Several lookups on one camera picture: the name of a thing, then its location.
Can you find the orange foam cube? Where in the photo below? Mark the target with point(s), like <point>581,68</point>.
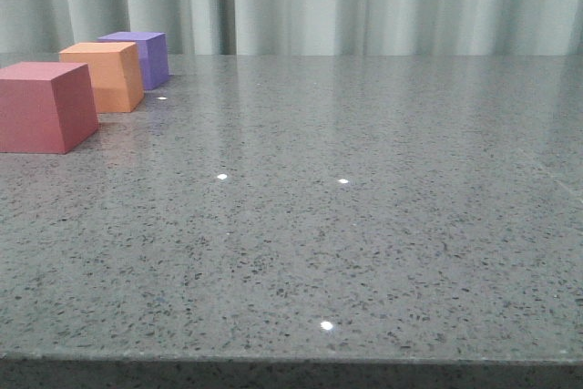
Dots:
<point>114,71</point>

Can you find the pale green curtain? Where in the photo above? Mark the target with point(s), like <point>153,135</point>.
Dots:
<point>305,27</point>

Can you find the purple foam cube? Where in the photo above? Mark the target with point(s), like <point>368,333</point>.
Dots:
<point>152,54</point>

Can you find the red foam cube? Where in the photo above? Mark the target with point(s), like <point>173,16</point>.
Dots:
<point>46,107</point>

